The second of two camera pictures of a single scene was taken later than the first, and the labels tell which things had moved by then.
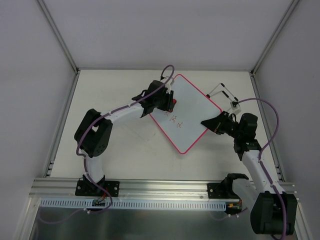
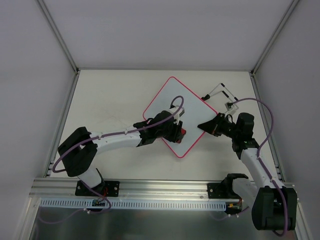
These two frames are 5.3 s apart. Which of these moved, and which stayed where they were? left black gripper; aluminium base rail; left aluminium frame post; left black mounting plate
Moved: left black gripper
Stayed: left aluminium frame post; aluminium base rail; left black mounting plate
